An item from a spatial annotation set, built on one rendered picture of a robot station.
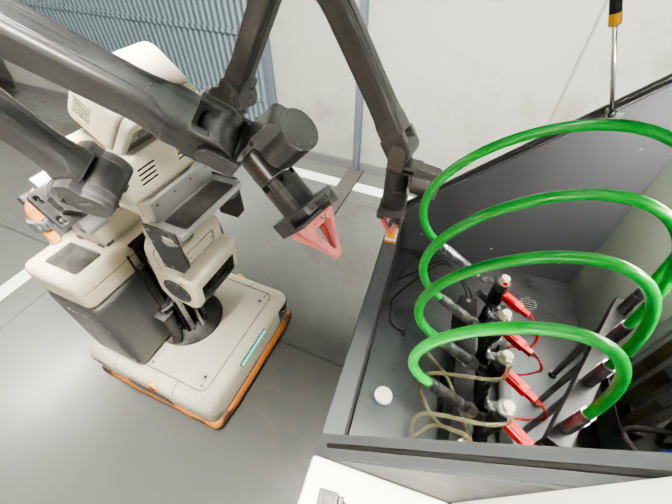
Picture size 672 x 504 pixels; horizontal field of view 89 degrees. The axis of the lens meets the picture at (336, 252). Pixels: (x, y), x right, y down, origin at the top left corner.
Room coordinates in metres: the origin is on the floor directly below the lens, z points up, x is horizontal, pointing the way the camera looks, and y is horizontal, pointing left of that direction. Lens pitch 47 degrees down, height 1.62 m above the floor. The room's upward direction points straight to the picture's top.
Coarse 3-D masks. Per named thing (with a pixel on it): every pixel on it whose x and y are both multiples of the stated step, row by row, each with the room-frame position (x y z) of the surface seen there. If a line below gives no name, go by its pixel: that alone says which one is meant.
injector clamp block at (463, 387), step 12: (468, 300) 0.45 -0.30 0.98; (468, 312) 0.42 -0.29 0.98; (456, 324) 0.40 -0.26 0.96; (468, 348) 0.33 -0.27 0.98; (492, 348) 0.33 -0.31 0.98; (456, 360) 0.31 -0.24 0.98; (456, 372) 0.28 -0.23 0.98; (468, 372) 0.28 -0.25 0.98; (444, 384) 0.29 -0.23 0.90; (456, 384) 0.26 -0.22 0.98; (468, 384) 0.26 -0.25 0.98; (468, 396) 0.24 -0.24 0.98; (492, 396) 0.24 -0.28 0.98; (444, 408) 0.24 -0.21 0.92; (480, 408) 0.23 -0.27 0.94; (444, 420) 0.21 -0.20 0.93; (444, 432) 0.19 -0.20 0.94
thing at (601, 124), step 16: (544, 128) 0.41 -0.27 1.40; (560, 128) 0.41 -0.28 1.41; (576, 128) 0.40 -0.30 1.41; (592, 128) 0.40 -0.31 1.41; (608, 128) 0.39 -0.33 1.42; (624, 128) 0.39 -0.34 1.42; (640, 128) 0.38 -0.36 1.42; (656, 128) 0.38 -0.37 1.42; (496, 144) 0.43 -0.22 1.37; (512, 144) 0.42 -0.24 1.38; (464, 160) 0.44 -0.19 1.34; (448, 176) 0.44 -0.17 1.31; (432, 192) 0.45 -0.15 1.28; (432, 240) 0.44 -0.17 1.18; (656, 272) 0.34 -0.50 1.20
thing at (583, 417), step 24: (432, 336) 0.21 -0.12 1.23; (456, 336) 0.20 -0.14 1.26; (480, 336) 0.19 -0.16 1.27; (552, 336) 0.17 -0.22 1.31; (576, 336) 0.17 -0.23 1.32; (600, 336) 0.17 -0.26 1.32; (408, 360) 0.21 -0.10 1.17; (624, 360) 0.15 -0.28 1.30; (432, 384) 0.20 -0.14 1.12; (624, 384) 0.15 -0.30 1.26; (456, 408) 0.18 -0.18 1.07; (600, 408) 0.14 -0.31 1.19
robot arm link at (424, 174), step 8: (392, 152) 0.66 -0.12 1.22; (400, 152) 0.66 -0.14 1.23; (392, 160) 0.66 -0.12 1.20; (400, 160) 0.65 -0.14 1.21; (408, 160) 0.69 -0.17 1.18; (416, 160) 0.69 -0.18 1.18; (392, 168) 0.66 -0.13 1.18; (400, 168) 0.65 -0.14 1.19; (408, 168) 0.66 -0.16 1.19; (416, 168) 0.66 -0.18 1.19; (424, 168) 0.66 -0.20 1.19; (432, 168) 0.66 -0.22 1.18; (440, 168) 0.67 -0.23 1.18; (416, 176) 0.65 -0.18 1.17; (424, 176) 0.65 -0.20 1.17; (432, 176) 0.64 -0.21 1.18; (416, 184) 0.64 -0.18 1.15; (424, 184) 0.64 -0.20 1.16; (416, 192) 0.64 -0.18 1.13; (424, 192) 0.63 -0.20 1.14
